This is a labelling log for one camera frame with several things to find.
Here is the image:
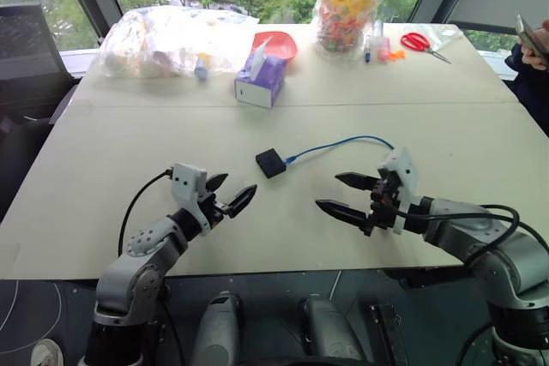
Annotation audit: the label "black rectangular frame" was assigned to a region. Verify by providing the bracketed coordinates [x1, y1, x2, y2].
[368, 303, 407, 366]

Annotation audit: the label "small pink bottle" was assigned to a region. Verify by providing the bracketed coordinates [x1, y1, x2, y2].
[371, 18, 392, 63]

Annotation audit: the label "purple tissue box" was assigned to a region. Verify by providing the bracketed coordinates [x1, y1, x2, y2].
[233, 35, 288, 111]

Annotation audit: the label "bystander's dark clothed body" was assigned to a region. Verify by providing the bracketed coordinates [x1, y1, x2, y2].
[504, 45, 549, 138]

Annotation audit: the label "short white hanging cord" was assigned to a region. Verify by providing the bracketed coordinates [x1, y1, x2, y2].
[329, 270, 344, 300]

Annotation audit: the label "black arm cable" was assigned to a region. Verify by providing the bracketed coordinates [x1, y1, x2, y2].
[404, 203, 549, 271]
[117, 169, 174, 258]

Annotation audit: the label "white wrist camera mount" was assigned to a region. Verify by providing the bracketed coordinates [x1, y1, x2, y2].
[170, 162, 212, 237]
[377, 147, 420, 237]

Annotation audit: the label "bystander's hand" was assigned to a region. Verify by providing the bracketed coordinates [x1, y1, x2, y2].
[517, 18, 549, 71]

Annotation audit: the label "pink plastic bowl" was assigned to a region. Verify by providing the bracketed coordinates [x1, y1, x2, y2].
[251, 30, 300, 63]

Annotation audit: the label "white shoe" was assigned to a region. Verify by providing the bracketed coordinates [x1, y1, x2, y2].
[29, 337, 65, 366]

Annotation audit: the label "blue cable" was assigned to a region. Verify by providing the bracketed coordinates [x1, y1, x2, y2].
[284, 135, 398, 165]

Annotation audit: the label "red handled scissors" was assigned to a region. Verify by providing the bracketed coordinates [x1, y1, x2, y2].
[400, 31, 453, 65]

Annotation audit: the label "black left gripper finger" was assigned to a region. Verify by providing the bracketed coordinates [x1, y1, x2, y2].
[225, 183, 259, 219]
[205, 172, 230, 192]

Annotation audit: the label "black mesh chair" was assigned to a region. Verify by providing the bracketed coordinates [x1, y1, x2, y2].
[0, 3, 79, 224]

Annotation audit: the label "small black box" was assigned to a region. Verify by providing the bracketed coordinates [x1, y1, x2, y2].
[255, 147, 288, 180]

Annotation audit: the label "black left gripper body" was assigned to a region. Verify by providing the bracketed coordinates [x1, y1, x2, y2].
[198, 188, 230, 231]

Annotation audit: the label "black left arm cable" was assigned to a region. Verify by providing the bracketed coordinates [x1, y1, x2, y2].
[117, 169, 174, 258]

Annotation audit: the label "large clear plastic bag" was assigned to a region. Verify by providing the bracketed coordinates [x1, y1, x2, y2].
[97, 5, 261, 81]

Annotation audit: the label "dark mobile phone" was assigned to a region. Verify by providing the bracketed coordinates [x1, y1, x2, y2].
[514, 13, 549, 65]

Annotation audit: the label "small yellow blue bottle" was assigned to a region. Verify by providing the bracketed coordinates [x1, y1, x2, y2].
[194, 52, 212, 84]

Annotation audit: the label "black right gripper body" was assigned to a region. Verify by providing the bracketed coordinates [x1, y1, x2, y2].
[362, 168, 406, 238]

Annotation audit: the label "bag of colourful candy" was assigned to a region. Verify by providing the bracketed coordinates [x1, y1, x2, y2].
[314, 0, 388, 59]

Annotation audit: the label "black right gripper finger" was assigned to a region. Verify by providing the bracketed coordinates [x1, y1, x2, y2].
[334, 171, 381, 193]
[314, 199, 372, 231]

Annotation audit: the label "small clear plastic bag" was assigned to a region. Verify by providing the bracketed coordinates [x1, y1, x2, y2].
[427, 24, 468, 53]

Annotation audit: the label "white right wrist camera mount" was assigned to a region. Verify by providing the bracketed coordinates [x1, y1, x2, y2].
[377, 147, 420, 237]

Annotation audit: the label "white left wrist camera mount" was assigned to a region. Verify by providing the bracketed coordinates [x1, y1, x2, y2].
[170, 162, 212, 237]

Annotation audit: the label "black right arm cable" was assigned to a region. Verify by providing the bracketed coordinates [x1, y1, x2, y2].
[404, 203, 549, 271]

